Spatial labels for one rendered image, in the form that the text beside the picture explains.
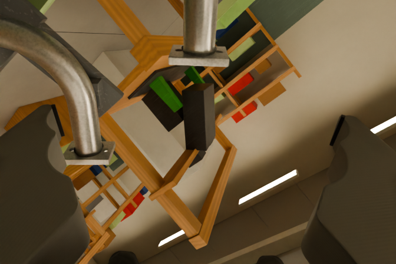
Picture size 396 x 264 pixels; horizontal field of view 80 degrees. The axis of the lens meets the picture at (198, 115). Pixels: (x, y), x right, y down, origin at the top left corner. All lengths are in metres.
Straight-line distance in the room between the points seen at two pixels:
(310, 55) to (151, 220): 7.15
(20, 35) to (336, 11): 6.10
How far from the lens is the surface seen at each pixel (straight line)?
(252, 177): 7.11
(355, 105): 6.53
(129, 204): 5.92
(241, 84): 5.64
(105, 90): 0.32
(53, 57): 0.27
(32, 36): 0.28
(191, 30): 0.22
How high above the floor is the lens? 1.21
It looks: 3 degrees up
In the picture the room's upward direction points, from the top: 141 degrees clockwise
